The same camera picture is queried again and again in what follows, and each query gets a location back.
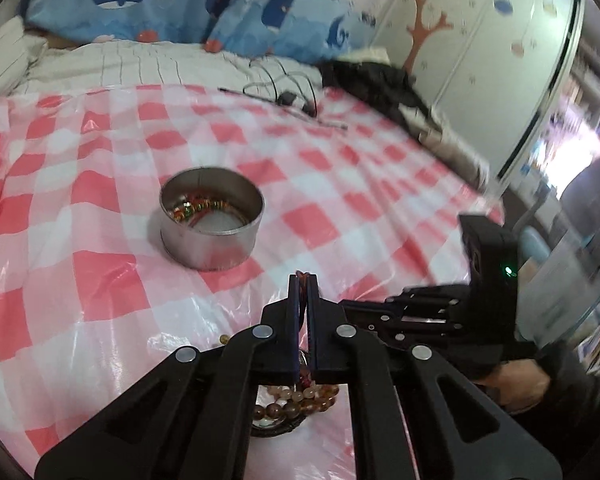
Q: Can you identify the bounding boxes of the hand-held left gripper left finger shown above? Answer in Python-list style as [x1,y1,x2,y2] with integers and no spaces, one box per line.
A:
[34,272,303,480]

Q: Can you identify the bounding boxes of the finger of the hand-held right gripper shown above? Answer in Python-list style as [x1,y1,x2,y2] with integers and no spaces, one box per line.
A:
[385,284,473,322]
[339,299,503,378]

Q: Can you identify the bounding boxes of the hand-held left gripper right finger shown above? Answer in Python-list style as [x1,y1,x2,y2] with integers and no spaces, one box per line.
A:
[305,272,563,480]

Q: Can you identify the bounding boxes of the red string bracelet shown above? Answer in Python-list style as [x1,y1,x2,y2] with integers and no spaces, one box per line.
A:
[296,271,315,392]

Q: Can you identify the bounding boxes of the peach beaded bracelet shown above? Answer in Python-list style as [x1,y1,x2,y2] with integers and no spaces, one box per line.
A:
[265,383,340,414]

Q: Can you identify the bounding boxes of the brown beaded bracelet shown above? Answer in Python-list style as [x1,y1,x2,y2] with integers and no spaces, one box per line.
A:
[253,399,307,422]

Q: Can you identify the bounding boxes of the round metal tin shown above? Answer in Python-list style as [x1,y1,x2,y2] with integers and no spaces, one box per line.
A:
[159,167,265,272]

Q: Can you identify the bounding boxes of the person's right forearm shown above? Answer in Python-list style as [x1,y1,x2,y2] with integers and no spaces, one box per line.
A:
[530,345,600,456]

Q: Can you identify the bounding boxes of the person's right hand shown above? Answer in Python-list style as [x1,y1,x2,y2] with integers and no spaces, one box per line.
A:
[480,360,552,415]

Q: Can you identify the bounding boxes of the beige dotted cloth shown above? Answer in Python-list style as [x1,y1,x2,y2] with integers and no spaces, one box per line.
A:
[414,104,492,192]

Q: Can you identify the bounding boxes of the grey chair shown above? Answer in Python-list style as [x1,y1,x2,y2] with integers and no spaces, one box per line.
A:
[522,152,600,356]

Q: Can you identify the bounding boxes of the bookshelf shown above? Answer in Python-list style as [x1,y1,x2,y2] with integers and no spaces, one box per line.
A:
[527,35,600,176]

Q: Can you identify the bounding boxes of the white wardrobe tree print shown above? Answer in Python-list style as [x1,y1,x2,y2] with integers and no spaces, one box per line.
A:
[370,0,587,182]

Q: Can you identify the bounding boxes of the black jacket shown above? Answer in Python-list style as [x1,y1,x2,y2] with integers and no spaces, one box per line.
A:
[320,59,447,137]

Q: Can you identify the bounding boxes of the cream fluffy cloth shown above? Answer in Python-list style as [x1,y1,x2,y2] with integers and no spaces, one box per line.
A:
[340,47,407,69]

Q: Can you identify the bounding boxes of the pink checked plastic sheet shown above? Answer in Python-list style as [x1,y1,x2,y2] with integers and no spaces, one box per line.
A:
[0,84,507,480]

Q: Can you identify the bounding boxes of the white striped bed sheet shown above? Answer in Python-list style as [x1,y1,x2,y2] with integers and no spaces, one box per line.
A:
[26,41,327,98]

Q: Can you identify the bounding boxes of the small whale print pillow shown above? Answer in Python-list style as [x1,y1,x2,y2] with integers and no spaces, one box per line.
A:
[205,0,379,57]

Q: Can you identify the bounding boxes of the large whale print pillow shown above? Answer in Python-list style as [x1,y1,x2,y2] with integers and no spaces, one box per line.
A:
[22,0,246,45]

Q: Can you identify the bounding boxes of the striped white pillow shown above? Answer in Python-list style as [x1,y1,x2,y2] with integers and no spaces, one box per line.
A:
[0,15,49,113]

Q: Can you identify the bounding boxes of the red green beaded bracelet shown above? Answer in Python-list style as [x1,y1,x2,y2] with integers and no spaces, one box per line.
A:
[169,191,242,227]

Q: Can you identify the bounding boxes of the black earphone cable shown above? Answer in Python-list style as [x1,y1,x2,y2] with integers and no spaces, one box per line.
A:
[218,57,349,132]

